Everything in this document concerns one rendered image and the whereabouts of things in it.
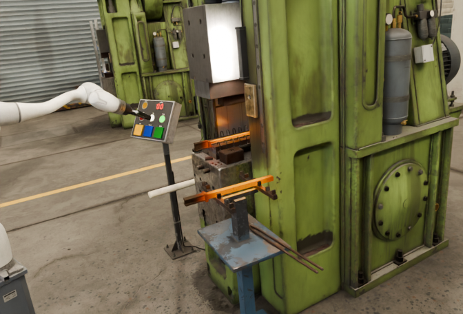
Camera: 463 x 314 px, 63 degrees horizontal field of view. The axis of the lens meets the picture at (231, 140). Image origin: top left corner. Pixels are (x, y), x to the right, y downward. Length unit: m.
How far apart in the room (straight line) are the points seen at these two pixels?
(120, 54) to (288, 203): 5.43
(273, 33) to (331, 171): 0.86
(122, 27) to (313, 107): 5.35
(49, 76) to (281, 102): 8.48
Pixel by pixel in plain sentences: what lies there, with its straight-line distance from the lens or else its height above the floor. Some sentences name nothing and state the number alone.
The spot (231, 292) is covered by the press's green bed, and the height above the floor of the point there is 0.07.
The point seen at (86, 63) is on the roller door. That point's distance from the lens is 10.07.
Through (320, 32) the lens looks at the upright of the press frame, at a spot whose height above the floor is 1.58.
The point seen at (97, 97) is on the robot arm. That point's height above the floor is 1.34.
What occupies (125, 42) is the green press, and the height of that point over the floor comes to 1.51.
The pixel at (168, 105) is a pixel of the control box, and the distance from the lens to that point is 2.60.
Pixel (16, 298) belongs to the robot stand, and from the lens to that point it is 2.26.
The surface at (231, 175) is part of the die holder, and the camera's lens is 2.11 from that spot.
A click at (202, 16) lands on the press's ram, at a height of 1.71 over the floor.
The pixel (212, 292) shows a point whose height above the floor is 0.00.
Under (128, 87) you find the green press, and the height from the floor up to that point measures 0.73.
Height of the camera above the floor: 1.66
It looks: 17 degrees down
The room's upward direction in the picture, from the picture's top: 5 degrees counter-clockwise
